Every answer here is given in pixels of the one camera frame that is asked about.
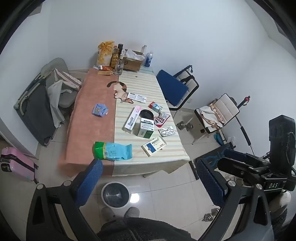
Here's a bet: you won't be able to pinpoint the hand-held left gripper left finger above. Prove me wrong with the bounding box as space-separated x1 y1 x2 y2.
26 159 103 241

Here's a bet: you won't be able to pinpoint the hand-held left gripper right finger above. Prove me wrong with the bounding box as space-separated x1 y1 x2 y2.
196 159 278 241

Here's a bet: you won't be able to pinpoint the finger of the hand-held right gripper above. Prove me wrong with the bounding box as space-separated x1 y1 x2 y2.
217 158 271 181
224 149 271 164

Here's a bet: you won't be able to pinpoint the white trash bin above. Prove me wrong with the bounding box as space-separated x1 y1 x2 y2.
101 182 130 209

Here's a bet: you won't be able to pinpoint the black cup lid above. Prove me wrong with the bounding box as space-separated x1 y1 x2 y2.
140 109 154 121

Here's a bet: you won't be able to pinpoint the milk carton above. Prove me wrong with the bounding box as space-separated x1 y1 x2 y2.
148 101 163 113

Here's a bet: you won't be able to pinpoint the person's right forearm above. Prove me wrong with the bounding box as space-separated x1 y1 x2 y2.
269 192 293 241

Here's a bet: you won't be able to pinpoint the red knob stand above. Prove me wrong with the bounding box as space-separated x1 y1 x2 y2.
236 95 255 154

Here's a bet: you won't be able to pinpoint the chrome dumbbell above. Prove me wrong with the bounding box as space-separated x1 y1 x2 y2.
203 208 221 222
177 121 193 131

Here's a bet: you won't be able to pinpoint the grey slipper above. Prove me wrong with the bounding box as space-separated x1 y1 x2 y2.
101 207 115 224
124 207 140 219

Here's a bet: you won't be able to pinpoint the green blue snack bag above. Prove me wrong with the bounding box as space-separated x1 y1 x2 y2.
93 141 133 161

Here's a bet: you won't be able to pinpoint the beige cloth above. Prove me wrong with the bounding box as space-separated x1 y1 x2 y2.
200 104 225 129

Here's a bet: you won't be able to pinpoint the pink tablecloth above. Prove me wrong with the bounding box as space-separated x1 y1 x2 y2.
58 68 119 178

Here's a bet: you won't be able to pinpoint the white padded chair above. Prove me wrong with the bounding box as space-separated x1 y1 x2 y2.
194 93 240 139

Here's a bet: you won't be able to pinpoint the blue white medicine box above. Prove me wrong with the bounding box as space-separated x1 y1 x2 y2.
142 137 167 157

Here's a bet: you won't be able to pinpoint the silver blister pack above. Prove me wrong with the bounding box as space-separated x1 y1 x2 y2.
158 126 175 137

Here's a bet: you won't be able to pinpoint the person's dark fuzzy clothing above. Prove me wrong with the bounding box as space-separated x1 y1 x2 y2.
97 217 192 241

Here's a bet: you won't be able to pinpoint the blue tissue packet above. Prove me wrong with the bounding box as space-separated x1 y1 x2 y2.
92 103 109 118

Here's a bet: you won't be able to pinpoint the long pink white box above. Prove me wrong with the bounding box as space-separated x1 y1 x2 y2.
124 105 142 133

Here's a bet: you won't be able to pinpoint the pink suitcase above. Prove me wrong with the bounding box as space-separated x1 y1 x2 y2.
0 147 39 184

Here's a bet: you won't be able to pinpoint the green white medicine box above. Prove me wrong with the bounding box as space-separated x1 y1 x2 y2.
136 117 155 139

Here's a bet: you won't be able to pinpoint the red snack packet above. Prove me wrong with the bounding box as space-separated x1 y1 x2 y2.
154 116 171 128

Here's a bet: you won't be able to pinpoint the grey chair with clothes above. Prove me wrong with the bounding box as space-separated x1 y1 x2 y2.
14 76 65 147

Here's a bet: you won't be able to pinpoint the blue cushion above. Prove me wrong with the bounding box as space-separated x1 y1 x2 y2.
156 70 189 107

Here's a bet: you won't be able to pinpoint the flat white printed box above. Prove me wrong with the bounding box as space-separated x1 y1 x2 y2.
126 92 147 103

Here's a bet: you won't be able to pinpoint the clothes on grey chair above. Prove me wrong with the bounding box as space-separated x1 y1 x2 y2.
47 70 82 128

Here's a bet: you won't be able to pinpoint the striped tablecloth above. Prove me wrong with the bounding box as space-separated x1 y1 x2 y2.
112 70 190 176

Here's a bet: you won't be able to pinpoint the clear glass bottle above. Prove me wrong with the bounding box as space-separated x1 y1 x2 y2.
115 54 124 76

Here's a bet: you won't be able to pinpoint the amber bottle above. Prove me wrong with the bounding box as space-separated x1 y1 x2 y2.
111 46 119 67

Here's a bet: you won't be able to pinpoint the cardboard box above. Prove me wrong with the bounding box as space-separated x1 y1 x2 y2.
122 49 145 72

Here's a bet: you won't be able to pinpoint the yellow snack bag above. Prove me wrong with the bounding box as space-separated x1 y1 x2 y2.
97 41 115 66

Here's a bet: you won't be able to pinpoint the blue label water bottle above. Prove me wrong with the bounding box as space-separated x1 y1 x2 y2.
144 51 154 68

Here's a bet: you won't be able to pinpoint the black frame white chair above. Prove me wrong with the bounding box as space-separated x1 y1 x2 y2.
166 65 200 112

